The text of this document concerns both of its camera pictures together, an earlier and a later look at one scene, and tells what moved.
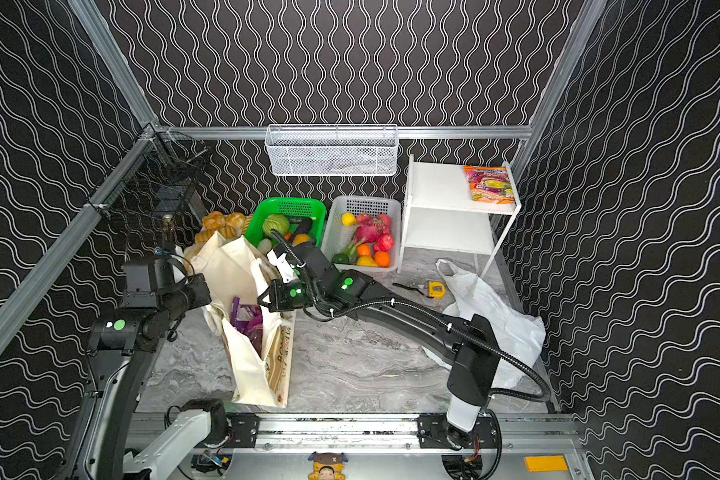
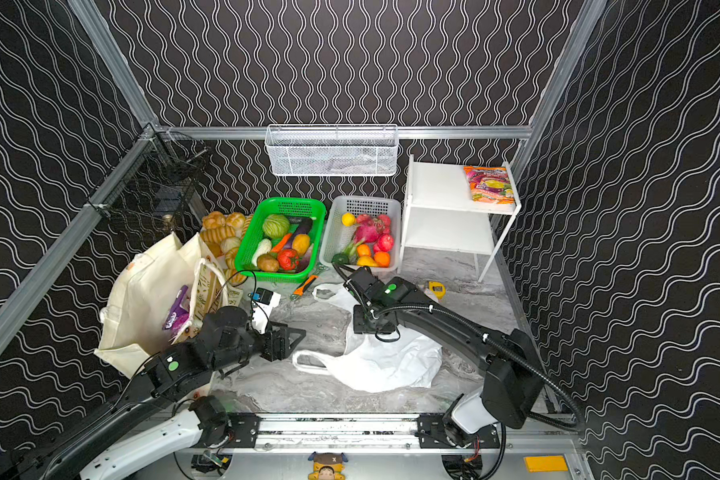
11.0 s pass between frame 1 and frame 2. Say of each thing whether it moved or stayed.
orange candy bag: stayed
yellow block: stayed
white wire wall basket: stayed
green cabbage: stayed
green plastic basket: stayed
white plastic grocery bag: moved
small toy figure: stayed
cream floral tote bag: moved
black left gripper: moved
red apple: stayed
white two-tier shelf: stayed
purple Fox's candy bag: moved
